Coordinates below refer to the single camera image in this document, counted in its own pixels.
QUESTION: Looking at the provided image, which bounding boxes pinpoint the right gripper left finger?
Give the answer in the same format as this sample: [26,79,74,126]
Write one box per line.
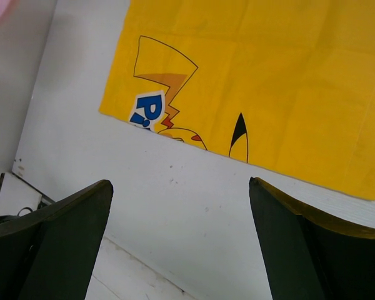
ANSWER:
[0,180,113,299]

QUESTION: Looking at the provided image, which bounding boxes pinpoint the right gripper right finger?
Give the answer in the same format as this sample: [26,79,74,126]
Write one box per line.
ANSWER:
[249,177,375,299]

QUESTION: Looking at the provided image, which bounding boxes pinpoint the yellow cartoon print cloth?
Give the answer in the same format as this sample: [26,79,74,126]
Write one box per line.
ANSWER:
[99,1,375,201]

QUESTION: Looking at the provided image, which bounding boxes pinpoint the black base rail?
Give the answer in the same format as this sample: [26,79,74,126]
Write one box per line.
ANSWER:
[0,172,55,224]

